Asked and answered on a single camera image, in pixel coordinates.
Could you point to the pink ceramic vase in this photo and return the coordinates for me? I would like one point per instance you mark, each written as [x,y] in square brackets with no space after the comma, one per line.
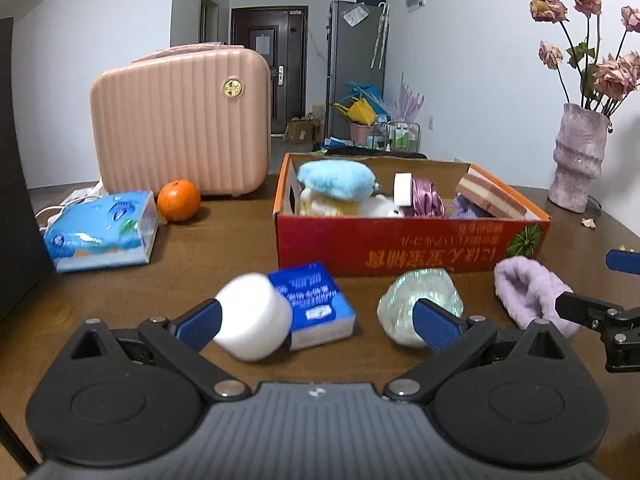
[578,154]

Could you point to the dark brown door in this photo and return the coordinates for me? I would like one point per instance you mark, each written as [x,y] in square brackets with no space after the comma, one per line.
[279,35]

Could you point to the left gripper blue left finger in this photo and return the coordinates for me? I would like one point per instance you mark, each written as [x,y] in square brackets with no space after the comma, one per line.
[199,326]

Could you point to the white triangular sponge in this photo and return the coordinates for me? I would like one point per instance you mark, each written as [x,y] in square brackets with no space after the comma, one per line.
[403,186]

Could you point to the yellow white hamster plush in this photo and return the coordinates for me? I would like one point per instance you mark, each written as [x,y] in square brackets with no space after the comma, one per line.
[315,204]

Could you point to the red cardboard box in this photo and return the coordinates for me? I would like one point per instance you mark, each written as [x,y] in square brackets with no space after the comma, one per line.
[355,246]

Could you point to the white round sponge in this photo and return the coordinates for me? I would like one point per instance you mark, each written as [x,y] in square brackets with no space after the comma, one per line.
[256,318]

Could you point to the lilac fluffy headband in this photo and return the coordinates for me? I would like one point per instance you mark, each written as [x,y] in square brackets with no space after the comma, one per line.
[528,291]

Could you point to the fallen rose petal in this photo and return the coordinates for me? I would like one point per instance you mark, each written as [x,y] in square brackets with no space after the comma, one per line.
[588,223]

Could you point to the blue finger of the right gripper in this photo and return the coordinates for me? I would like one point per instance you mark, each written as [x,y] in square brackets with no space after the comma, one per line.
[585,311]
[624,261]

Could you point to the cardboard box on floor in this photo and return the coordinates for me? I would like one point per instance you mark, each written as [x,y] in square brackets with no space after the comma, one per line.
[302,131]

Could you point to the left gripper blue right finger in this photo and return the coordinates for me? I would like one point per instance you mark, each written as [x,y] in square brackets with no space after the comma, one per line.
[437,327]

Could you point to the dried pink roses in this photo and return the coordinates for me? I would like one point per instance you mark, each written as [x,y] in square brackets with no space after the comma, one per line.
[605,79]

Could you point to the pink ribbed suitcase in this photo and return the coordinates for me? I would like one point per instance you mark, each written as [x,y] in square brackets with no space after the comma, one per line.
[200,112]

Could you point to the light blue plush toy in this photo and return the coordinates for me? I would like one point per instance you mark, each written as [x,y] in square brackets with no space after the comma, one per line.
[341,179]

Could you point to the orange fruit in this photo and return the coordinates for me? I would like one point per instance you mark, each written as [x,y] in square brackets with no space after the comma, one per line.
[179,201]

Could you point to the brown layered sponge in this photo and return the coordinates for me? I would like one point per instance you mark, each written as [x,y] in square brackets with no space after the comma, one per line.
[490,197]

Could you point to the grey refrigerator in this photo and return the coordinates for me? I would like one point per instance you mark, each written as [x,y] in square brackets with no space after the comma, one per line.
[352,33]

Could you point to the blue tissue package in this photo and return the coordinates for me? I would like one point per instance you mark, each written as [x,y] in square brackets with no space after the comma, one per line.
[108,232]

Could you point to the yellow bag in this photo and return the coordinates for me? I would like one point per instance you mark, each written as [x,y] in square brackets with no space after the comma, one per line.
[359,111]

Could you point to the wire rack with bottles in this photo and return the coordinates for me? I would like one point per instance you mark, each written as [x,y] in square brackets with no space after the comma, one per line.
[401,137]

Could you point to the blue tissue pocket pack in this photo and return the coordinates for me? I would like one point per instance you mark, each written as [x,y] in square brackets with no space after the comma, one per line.
[321,313]

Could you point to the purple linen drawstring pouch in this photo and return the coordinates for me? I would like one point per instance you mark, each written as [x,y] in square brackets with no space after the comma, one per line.
[462,208]

